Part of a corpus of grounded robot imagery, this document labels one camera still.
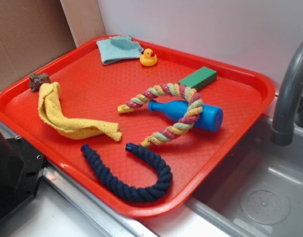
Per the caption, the red plastic tray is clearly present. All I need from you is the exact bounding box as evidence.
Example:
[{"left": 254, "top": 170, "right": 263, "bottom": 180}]
[{"left": 0, "top": 40, "right": 275, "bottom": 218}]

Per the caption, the light blue cloth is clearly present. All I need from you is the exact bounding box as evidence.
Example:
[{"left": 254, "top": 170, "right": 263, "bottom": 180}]
[{"left": 96, "top": 36, "right": 144, "bottom": 65}]

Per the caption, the multicolour twisted rope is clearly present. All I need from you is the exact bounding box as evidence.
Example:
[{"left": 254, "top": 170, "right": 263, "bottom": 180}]
[{"left": 117, "top": 83, "right": 204, "bottom": 148}]

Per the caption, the yellow rubber duck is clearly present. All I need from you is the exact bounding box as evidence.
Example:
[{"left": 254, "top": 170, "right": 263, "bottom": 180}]
[{"left": 139, "top": 48, "right": 158, "bottom": 67}]

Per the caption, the dark blue rope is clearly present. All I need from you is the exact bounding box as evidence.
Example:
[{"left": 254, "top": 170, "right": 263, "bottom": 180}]
[{"left": 81, "top": 142, "right": 173, "bottom": 203}]

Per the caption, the blue plastic bottle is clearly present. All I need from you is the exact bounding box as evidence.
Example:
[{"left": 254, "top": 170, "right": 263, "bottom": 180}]
[{"left": 148, "top": 100, "right": 223, "bottom": 132}]

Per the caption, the green wooden block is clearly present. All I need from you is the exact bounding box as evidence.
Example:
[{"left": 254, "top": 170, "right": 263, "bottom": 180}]
[{"left": 178, "top": 67, "right": 217, "bottom": 91}]

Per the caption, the grey faucet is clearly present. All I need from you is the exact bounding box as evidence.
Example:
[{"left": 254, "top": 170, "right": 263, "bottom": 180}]
[{"left": 271, "top": 42, "right": 303, "bottom": 146}]

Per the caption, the brown cardboard panel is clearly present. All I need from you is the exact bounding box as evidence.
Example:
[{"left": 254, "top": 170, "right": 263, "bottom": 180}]
[{"left": 0, "top": 0, "right": 76, "bottom": 92}]

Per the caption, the brown rock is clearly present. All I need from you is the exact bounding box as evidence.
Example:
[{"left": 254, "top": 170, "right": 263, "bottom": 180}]
[{"left": 29, "top": 73, "right": 50, "bottom": 92}]

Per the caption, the grey sink basin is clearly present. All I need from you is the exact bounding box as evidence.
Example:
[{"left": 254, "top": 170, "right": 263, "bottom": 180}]
[{"left": 193, "top": 116, "right": 303, "bottom": 237}]

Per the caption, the yellow cloth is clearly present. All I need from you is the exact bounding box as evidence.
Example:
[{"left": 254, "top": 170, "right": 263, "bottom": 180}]
[{"left": 38, "top": 82, "right": 122, "bottom": 142}]

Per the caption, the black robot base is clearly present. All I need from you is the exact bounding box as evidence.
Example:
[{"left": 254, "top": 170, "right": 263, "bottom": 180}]
[{"left": 0, "top": 132, "right": 46, "bottom": 224}]

